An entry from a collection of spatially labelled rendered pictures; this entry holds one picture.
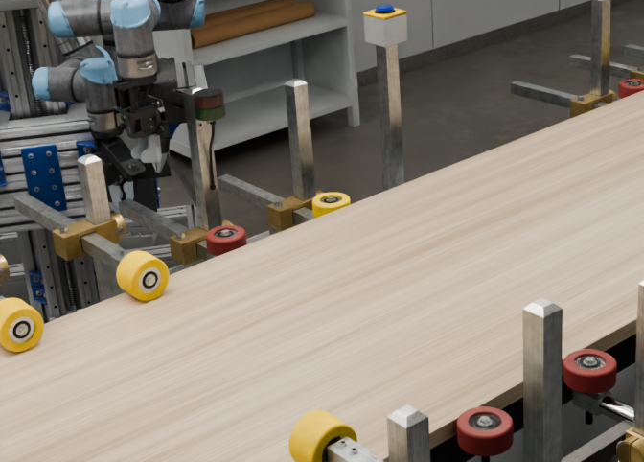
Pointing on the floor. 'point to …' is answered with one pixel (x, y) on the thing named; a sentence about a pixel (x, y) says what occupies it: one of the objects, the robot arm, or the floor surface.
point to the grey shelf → (272, 57)
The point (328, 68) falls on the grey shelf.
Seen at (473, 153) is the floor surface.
